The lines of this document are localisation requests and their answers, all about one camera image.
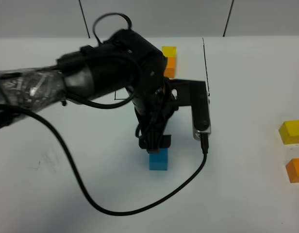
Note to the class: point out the template orange cube block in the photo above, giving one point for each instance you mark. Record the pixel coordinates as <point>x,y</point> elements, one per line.
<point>170,68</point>

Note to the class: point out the template yellow cube block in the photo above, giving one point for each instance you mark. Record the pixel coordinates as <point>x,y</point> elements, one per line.
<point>169,51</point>

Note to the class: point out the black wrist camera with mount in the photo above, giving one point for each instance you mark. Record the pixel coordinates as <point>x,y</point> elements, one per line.
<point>193,94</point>

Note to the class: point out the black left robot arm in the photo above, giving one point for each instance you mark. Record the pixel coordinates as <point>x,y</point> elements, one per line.
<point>125,68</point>

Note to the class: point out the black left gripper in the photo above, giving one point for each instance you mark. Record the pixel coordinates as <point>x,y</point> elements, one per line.
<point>153,110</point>

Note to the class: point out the blue cube block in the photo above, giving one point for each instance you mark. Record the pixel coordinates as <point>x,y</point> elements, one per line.
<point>159,161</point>

